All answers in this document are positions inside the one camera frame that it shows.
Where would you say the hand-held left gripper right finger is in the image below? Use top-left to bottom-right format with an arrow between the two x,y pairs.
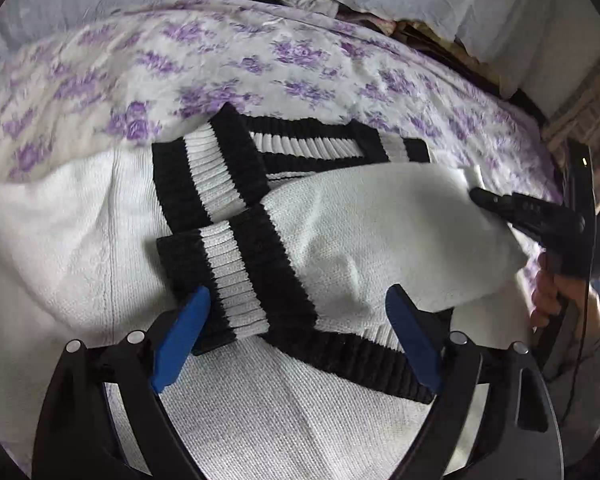
384,284 -> 564,480

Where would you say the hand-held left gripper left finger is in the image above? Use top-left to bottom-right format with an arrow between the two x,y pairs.
32,286 -> 216,480

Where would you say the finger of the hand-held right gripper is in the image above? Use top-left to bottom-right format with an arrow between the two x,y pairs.
469,186 -> 587,262

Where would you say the white sweater black striped trim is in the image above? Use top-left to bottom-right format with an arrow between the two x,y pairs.
0,102 -> 536,480

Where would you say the person's right forearm grey sleeve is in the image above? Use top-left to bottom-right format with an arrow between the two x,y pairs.
542,305 -> 600,466

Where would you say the person's right hand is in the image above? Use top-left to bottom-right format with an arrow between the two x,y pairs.
529,252 -> 600,331

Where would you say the beige checked cloth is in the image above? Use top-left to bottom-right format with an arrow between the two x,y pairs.
542,55 -> 600,206

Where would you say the purple floral bed sheet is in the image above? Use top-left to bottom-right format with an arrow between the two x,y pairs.
0,0 -> 571,311

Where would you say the thin black cable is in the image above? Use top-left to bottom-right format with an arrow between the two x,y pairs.
565,280 -> 593,411

